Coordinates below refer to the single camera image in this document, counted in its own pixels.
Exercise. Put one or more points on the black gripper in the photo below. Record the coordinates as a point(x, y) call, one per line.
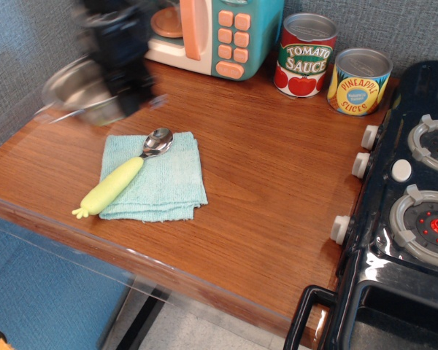
point(119, 48)

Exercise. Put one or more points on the stainless steel pot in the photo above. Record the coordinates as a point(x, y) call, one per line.
point(79, 90)

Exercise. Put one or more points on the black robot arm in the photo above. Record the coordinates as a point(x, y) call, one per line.
point(88, 12)

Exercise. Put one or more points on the light blue folded cloth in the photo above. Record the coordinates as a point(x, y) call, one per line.
point(167, 188)

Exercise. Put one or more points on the teal toy microwave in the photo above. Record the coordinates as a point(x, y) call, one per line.
point(225, 39)

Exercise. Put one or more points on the tomato sauce can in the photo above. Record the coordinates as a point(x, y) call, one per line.
point(306, 47)

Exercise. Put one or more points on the pineapple slices can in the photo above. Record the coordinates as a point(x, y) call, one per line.
point(360, 77)

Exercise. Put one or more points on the black toy stove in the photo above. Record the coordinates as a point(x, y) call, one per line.
point(387, 290)

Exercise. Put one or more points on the spoon with yellow-green handle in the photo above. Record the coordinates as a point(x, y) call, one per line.
point(106, 191)

